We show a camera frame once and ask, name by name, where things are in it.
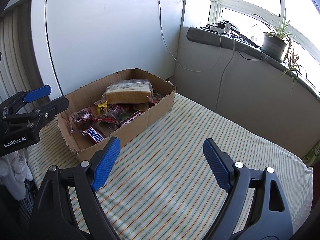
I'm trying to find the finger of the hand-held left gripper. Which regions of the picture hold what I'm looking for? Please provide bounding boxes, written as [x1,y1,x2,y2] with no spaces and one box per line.
[0,85,52,117]
[5,97,69,128]

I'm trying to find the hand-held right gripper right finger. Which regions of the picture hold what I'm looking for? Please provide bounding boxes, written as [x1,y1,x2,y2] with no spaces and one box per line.
[202,138,293,240]

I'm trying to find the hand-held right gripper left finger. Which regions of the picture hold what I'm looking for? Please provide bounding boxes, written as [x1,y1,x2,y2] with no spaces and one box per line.
[28,136,121,240]

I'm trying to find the clear cookie packet red ends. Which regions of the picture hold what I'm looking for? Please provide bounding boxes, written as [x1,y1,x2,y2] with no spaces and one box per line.
[69,108,94,133]
[94,111,119,130]

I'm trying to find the brown chocolate bar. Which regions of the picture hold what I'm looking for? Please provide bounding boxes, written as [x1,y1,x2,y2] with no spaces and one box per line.
[119,110,143,127]
[84,127,105,143]

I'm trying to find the yellow candy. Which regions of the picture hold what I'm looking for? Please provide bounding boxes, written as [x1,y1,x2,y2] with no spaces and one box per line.
[97,100,109,113]

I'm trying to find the black patterned candy packet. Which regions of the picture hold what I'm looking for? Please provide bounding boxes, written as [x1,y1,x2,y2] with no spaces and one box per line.
[106,103,129,114]

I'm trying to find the brown cardboard box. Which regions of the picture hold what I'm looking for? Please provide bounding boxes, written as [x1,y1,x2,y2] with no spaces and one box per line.
[55,68,177,162]

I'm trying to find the bread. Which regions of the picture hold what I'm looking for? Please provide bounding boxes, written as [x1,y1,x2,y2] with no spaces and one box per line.
[102,79,153,105]

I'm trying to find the white ribbed panel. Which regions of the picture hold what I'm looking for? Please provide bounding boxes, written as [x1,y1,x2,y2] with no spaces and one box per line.
[0,12,50,100]

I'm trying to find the striped tablecloth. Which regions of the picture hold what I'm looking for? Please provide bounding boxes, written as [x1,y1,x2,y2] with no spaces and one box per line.
[26,92,314,240]

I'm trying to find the white refrigerator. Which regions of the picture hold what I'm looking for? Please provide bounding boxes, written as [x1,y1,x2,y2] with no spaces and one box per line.
[31,0,184,97]

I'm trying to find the green carton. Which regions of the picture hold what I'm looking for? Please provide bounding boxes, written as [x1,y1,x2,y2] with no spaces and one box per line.
[301,141,320,167]

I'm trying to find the grey windowsill pad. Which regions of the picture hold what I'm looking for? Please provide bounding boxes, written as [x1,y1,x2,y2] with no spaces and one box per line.
[186,26,320,93]

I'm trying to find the potted spider plant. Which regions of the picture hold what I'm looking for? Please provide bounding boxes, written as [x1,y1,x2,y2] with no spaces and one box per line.
[250,8,295,62]

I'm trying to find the white power strip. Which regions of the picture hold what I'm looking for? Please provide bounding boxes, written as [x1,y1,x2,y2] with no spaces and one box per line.
[209,21,233,34]

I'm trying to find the grey hanging cable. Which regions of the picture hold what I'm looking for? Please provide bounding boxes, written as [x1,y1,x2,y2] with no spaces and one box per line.
[216,31,237,110]

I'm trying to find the white hanging cable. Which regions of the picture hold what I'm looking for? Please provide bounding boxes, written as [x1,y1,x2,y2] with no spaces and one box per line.
[157,0,234,71]

